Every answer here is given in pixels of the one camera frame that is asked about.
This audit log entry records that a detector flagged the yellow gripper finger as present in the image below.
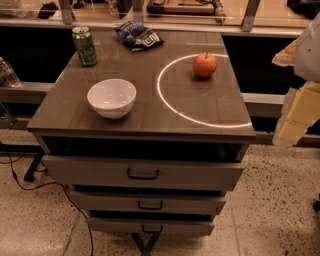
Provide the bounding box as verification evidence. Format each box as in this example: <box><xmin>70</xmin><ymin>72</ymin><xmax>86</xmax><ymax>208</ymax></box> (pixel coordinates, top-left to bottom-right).
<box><xmin>272</xmin><ymin>81</ymin><xmax>320</xmax><ymax>148</ymax></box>
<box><xmin>272</xmin><ymin>40</ymin><xmax>297</xmax><ymax>67</ymax></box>

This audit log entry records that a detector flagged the red apple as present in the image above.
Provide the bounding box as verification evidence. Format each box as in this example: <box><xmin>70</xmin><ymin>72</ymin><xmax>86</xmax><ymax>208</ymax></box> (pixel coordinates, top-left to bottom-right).
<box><xmin>193</xmin><ymin>52</ymin><xmax>218</xmax><ymax>79</ymax></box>

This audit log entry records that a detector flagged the white ceramic bowl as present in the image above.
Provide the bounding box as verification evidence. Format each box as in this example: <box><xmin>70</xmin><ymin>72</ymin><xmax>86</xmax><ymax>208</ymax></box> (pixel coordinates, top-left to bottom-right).
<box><xmin>87</xmin><ymin>79</ymin><xmax>137</xmax><ymax>119</ymax></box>

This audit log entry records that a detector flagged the blue chip bag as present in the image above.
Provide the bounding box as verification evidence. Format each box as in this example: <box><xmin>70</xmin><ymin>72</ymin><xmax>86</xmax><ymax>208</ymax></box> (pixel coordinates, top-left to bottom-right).
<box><xmin>115</xmin><ymin>21</ymin><xmax>164</xmax><ymax>52</ymax></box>

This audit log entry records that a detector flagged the wooden drawer cabinet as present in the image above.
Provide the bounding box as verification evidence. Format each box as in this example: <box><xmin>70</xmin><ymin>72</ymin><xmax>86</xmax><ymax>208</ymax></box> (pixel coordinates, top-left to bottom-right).
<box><xmin>28</xmin><ymin>31</ymin><xmax>255</xmax><ymax>256</ymax></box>

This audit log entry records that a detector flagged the top grey drawer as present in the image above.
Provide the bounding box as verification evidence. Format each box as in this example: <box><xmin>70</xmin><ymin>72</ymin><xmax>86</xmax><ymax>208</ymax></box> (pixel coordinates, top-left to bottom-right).
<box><xmin>43</xmin><ymin>155</ymin><xmax>244</xmax><ymax>191</ymax></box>

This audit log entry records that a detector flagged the grey drawer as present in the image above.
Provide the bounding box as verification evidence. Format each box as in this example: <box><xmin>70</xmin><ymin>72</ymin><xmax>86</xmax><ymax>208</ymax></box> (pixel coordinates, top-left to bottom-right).
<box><xmin>87</xmin><ymin>217</ymin><xmax>214</xmax><ymax>236</ymax></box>
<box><xmin>70</xmin><ymin>191</ymin><xmax>226</xmax><ymax>215</ymax></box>
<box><xmin>43</xmin><ymin>155</ymin><xmax>244</xmax><ymax>191</ymax></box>

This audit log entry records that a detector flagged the green soda can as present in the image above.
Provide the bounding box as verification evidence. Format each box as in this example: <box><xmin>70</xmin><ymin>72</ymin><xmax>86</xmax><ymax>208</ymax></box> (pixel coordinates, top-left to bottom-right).
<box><xmin>72</xmin><ymin>26</ymin><xmax>97</xmax><ymax>66</ymax></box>

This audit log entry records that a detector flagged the middle grey drawer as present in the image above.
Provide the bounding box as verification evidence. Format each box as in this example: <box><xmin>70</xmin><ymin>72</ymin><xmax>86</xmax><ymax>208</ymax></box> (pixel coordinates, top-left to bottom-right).
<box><xmin>70</xmin><ymin>191</ymin><xmax>226</xmax><ymax>215</ymax></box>

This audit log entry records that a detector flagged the bottom grey drawer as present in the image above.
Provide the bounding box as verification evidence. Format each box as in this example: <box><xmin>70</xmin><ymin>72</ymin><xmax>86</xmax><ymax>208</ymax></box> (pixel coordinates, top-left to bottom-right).
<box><xmin>87</xmin><ymin>217</ymin><xmax>214</xmax><ymax>236</ymax></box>

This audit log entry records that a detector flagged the black cloth on shelf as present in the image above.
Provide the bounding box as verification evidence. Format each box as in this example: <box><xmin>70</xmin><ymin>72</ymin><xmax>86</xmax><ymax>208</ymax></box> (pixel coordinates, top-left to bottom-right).
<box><xmin>38</xmin><ymin>2</ymin><xmax>59</xmax><ymax>19</ymax></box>

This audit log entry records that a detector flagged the clear plastic water bottle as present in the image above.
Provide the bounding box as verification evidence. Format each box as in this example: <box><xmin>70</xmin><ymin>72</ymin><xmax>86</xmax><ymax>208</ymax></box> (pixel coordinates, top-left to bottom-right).
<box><xmin>0</xmin><ymin>57</ymin><xmax>21</xmax><ymax>87</ymax></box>

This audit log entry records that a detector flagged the black table leg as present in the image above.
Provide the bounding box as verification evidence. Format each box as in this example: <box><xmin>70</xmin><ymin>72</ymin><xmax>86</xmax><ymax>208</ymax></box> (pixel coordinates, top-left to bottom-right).
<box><xmin>24</xmin><ymin>150</ymin><xmax>44</xmax><ymax>182</ymax></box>

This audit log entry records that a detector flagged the black floor cable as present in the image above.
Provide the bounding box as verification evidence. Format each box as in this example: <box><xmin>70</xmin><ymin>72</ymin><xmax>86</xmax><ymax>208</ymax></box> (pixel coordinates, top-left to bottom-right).
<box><xmin>0</xmin><ymin>149</ymin><xmax>95</xmax><ymax>256</ymax></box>

